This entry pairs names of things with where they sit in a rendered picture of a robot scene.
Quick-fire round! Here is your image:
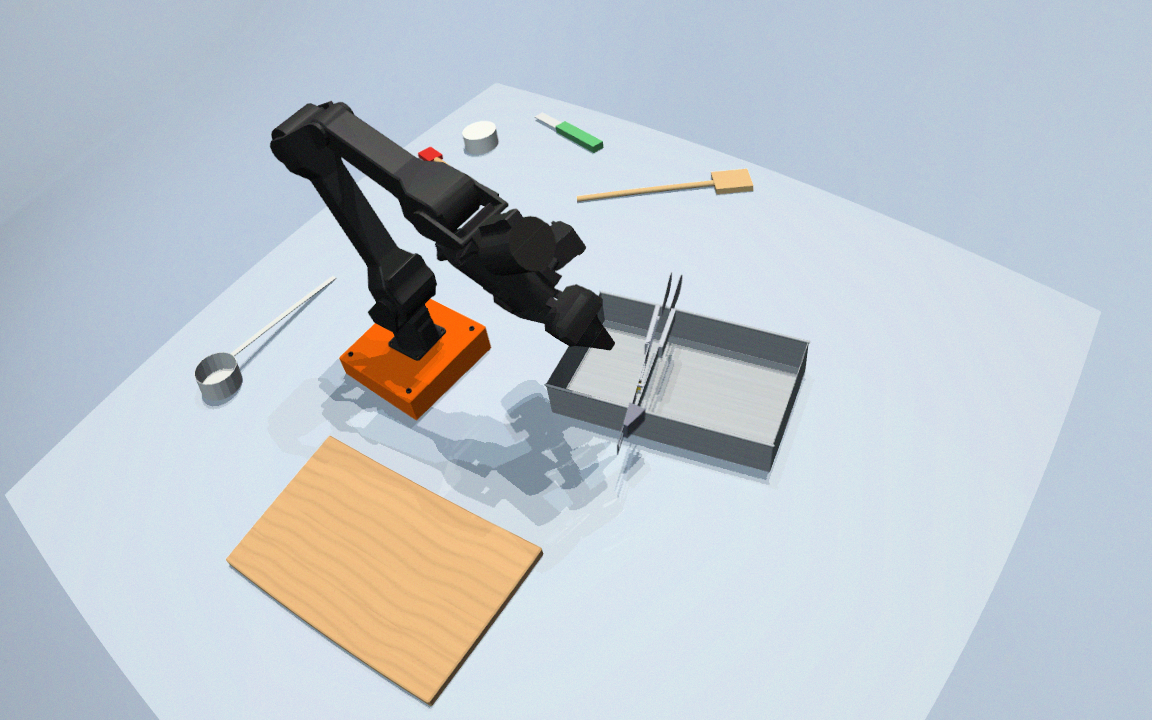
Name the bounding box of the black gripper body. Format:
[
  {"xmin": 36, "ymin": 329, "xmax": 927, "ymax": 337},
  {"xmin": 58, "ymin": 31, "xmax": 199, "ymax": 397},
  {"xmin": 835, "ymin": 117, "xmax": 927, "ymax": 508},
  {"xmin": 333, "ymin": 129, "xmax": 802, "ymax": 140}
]
[{"xmin": 482, "ymin": 271, "xmax": 602, "ymax": 347}]

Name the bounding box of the grey measuring cup with long handle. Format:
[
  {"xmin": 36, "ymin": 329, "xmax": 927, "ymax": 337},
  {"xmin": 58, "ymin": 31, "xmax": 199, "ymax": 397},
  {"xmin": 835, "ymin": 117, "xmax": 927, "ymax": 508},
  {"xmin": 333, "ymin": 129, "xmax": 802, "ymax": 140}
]
[{"xmin": 194, "ymin": 276, "xmax": 336, "ymax": 401}]

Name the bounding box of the grey short cylinder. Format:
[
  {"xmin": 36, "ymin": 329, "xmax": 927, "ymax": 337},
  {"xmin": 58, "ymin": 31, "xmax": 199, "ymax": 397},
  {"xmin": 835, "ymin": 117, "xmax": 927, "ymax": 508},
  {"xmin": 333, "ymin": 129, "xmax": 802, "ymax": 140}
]
[{"xmin": 462, "ymin": 121, "xmax": 498, "ymax": 156}]

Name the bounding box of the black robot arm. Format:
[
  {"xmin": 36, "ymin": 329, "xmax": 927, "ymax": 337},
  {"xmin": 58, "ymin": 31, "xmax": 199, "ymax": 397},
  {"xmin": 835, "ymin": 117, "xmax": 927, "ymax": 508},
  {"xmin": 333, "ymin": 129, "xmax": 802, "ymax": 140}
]
[{"xmin": 270, "ymin": 101, "xmax": 586, "ymax": 361}]

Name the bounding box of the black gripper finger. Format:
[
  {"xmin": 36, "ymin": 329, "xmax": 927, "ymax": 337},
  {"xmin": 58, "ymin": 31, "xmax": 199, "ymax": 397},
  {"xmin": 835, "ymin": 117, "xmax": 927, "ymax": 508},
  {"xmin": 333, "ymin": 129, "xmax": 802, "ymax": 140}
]
[
  {"xmin": 513, "ymin": 306, "xmax": 551, "ymax": 324},
  {"xmin": 574, "ymin": 314, "xmax": 615, "ymax": 350}
]

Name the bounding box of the grey rectangular roasting tin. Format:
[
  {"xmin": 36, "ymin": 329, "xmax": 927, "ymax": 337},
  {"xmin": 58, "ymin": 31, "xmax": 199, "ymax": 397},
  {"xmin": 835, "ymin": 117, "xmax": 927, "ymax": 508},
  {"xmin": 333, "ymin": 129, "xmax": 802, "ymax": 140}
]
[{"xmin": 544, "ymin": 290, "xmax": 811, "ymax": 472}]

